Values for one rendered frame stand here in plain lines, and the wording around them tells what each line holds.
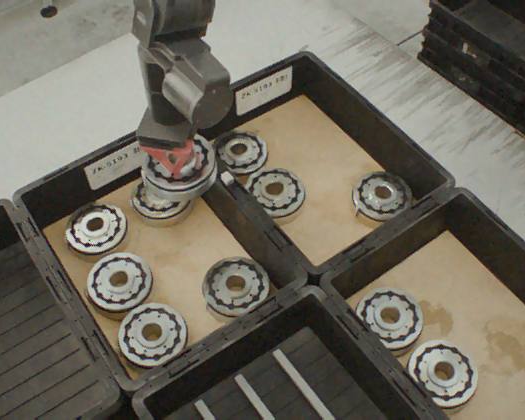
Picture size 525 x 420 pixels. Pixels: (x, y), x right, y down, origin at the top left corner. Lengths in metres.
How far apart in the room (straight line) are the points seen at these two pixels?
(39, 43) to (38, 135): 1.47
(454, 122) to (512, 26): 0.76
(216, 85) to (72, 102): 0.86
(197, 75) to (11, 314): 0.54
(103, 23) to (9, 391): 2.15
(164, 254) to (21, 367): 0.28
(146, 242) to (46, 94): 0.60
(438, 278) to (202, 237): 0.39
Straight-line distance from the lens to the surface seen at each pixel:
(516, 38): 2.12
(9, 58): 2.87
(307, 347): 0.96
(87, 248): 1.04
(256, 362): 0.94
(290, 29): 1.64
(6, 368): 1.01
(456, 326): 1.01
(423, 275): 1.04
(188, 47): 0.71
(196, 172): 0.88
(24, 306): 1.05
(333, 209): 1.09
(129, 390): 0.84
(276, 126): 1.20
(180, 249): 1.04
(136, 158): 1.11
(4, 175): 1.41
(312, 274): 0.90
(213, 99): 0.69
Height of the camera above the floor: 1.70
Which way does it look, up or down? 53 degrees down
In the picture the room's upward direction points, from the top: straight up
